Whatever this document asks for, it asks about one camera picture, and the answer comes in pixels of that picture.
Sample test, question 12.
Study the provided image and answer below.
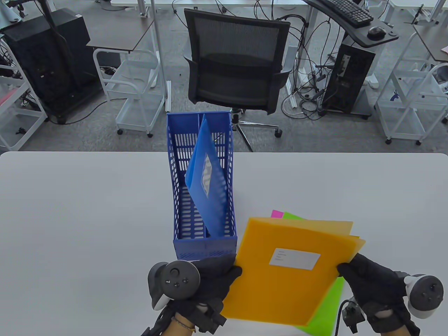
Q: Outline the person's left hand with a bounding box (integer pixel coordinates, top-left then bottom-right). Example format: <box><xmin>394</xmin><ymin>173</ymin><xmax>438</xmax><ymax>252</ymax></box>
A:
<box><xmin>164</xmin><ymin>254</ymin><xmax>243</xmax><ymax>333</ymax></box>

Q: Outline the person's right hand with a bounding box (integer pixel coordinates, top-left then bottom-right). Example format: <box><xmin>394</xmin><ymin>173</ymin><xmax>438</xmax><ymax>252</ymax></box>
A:
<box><xmin>337</xmin><ymin>253</ymin><xmax>420</xmax><ymax>334</ymax></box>

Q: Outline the dark grey handheld controller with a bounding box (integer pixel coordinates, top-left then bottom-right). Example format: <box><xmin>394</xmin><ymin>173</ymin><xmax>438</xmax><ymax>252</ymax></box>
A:
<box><xmin>147</xmin><ymin>260</ymin><xmax>201</xmax><ymax>311</ymax></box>
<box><xmin>403</xmin><ymin>274</ymin><xmax>444</xmax><ymax>319</ymax></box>

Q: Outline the green cardstock sheet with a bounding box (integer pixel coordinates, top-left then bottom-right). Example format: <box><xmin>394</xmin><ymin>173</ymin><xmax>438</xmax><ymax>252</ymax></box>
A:
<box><xmin>282</xmin><ymin>212</ymin><xmax>345</xmax><ymax>336</ymax></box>

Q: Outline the orange translucent L-shaped folder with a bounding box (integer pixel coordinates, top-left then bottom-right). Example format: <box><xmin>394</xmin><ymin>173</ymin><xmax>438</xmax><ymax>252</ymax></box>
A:
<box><xmin>221</xmin><ymin>217</ymin><xmax>366</xmax><ymax>326</ymax></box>

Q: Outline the person's right forearm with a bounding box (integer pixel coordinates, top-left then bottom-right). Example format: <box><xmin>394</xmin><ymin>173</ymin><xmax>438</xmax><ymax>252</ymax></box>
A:
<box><xmin>380</xmin><ymin>325</ymin><xmax>412</xmax><ymax>336</ymax></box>

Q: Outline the person's left forearm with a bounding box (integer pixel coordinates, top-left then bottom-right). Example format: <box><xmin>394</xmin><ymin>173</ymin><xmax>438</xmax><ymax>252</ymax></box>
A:
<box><xmin>164</xmin><ymin>313</ymin><xmax>196</xmax><ymax>336</ymax></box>

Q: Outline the blue plastic file rack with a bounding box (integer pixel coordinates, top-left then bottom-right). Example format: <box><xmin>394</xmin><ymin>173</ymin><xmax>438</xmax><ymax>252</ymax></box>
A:
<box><xmin>166</xmin><ymin>111</ymin><xmax>238</xmax><ymax>261</ymax></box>

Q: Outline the white metal trolley cart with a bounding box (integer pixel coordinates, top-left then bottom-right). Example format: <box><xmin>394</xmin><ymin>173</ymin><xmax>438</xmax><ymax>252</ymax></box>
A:
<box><xmin>93</xmin><ymin>48</ymin><xmax>166</xmax><ymax>138</ymax></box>
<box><xmin>374</xmin><ymin>58</ymin><xmax>448</xmax><ymax>146</ymax></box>
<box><xmin>0</xmin><ymin>37</ymin><xmax>48</xmax><ymax>152</ymax></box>

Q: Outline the black mesh office chair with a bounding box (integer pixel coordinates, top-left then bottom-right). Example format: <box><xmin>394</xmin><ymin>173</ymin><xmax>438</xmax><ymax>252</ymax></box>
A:
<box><xmin>184</xmin><ymin>9</ymin><xmax>292</xmax><ymax>153</ymax></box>

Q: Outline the black computer tower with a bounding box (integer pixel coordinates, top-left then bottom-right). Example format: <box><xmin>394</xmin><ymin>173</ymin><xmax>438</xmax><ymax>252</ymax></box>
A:
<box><xmin>321</xmin><ymin>44</ymin><xmax>376</xmax><ymax>114</ymax></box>

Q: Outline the brown desk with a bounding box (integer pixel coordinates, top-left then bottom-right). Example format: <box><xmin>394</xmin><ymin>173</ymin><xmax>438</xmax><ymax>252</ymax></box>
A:
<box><xmin>413</xmin><ymin>23</ymin><xmax>448</xmax><ymax>63</ymax></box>

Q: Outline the dark keyboard desk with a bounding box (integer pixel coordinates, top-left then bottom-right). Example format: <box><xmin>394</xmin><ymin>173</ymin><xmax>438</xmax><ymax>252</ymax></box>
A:
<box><xmin>304</xmin><ymin>0</ymin><xmax>399</xmax><ymax>48</ymax></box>

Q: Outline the small brown side table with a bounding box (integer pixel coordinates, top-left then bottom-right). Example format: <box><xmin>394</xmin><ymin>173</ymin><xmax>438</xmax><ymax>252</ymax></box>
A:
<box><xmin>86</xmin><ymin>16</ymin><xmax>155</xmax><ymax>54</ymax></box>

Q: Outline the black computer cabinet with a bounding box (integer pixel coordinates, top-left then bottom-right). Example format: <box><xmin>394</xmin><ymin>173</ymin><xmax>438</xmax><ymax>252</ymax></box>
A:
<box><xmin>2</xmin><ymin>9</ymin><xmax>104</xmax><ymax>125</ymax></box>

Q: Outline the black computer keyboard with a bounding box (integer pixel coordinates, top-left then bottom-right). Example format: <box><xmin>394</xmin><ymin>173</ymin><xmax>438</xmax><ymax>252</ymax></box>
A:
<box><xmin>320</xmin><ymin>0</ymin><xmax>374</xmax><ymax>28</ymax></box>

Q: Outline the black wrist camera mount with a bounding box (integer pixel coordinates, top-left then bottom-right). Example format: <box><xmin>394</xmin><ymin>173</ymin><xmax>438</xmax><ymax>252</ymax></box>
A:
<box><xmin>341</xmin><ymin>301</ymin><xmax>366</xmax><ymax>333</ymax></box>
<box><xmin>198</xmin><ymin>304</ymin><xmax>227</xmax><ymax>334</ymax></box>

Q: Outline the black braided cable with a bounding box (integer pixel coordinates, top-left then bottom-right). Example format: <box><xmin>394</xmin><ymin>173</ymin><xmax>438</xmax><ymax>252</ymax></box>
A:
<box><xmin>333</xmin><ymin>297</ymin><xmax>354</xmax><ymax>336</ymax></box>

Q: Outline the thin wrist bracelet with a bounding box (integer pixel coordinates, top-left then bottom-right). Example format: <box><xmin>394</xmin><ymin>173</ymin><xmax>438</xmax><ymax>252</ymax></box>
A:
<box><xmin>171</xmin><ymin>317</ymin><xmax>197</xmax><ymax>333</ymax></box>

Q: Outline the bundle of black cables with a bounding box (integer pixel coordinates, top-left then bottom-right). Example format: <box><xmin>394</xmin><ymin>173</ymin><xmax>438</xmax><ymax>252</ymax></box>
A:
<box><xmin>280</xmin><ymin>14</ymin><xmax>343</xmax><ymax>121</ymax></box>

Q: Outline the white metal post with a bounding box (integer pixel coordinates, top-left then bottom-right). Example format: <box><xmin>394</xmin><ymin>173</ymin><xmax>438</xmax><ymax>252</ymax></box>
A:
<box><xmin>150</xmin><ymin>0</ymin><xmax>172</xmax><ymax>112</ymax></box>

